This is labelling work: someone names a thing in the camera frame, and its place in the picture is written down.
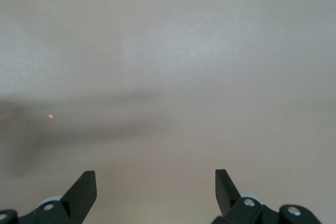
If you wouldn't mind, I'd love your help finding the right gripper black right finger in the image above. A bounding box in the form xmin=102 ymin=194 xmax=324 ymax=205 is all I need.
xmin=211 ymin=168 xmax=322 ymax=224

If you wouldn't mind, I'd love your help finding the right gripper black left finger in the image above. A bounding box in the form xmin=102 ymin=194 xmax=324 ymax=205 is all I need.
xmin=0 ymin=170 xmax=98 ymax=224

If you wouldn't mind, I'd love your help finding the brown table mat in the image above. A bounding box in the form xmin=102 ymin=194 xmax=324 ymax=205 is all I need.
xmin=0 ymin=0 xmax=336 ymax=224

